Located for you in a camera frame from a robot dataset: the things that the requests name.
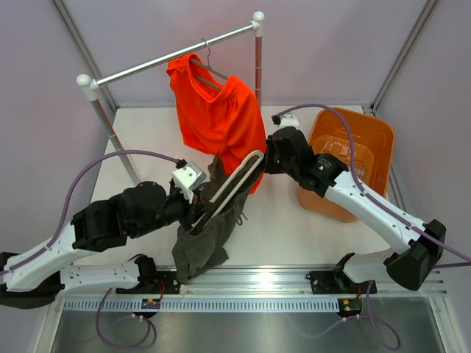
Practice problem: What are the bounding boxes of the orange shorts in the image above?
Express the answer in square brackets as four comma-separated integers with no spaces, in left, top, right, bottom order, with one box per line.
[166,53,266,174]

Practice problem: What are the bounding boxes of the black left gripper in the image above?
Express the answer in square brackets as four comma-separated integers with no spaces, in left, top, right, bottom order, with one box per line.
[131,185,214,239]

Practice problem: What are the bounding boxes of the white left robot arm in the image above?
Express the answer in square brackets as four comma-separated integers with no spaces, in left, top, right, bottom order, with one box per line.
[1,182,209,310]

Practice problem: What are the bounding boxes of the white slotted cable duct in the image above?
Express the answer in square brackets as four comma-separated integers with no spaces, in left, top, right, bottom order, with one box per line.
[63,297,340,313]

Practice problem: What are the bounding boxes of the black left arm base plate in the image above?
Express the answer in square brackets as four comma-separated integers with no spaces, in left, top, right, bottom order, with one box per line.
[115,271,181,295]

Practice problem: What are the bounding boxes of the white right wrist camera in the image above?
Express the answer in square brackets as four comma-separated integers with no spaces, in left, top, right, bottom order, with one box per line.
[272,113,300,129]

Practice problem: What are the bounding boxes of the grey metal hanger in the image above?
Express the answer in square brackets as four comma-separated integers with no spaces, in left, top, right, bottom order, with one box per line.
[190,38,229,90]

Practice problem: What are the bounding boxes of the white plastic hanger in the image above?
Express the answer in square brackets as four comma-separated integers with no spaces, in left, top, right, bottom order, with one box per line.
[191,150,264,235]

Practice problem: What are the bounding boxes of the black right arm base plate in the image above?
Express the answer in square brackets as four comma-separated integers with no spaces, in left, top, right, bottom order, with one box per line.
[305,270,369,295]

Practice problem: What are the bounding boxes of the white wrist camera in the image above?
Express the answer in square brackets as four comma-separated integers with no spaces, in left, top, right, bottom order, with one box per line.
[172,161,206,204]
[272,113,300,129]

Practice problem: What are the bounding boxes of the orange plastic basket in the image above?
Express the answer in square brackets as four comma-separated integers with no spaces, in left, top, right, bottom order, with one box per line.
[297,107,395,223]

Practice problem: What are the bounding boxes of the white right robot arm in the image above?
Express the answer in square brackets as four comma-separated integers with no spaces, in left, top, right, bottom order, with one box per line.
[265,126,446,292]

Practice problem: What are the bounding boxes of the dark green shorts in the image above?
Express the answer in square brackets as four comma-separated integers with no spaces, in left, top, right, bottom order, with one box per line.
[171,154,264,285]

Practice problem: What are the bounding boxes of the aluminium mounting rail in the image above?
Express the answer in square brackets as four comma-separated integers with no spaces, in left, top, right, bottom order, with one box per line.
[58,266,447,298]

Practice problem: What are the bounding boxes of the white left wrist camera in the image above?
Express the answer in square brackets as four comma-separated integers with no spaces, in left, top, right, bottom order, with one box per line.
[172,161,206,204]

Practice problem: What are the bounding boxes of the silver white clothes rack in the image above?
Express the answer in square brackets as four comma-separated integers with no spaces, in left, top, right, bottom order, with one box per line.
[76,10,266,185]

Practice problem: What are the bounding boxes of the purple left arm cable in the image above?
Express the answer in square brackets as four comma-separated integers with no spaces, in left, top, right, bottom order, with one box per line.
[0,149,187,349]

